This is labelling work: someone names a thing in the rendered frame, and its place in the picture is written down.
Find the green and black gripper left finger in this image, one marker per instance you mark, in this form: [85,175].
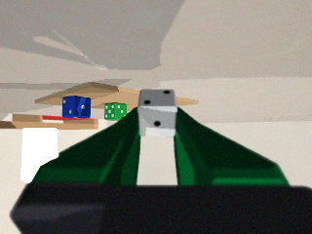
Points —
[97,158]

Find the blue dice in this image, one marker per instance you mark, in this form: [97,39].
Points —
[76,107]

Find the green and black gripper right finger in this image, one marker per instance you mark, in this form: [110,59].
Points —
[217,159]

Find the tan flat mat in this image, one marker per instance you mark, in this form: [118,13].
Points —
[100,94]

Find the green die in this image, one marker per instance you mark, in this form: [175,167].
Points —
[114,111]

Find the grey die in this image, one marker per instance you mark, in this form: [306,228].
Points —
[157,112]

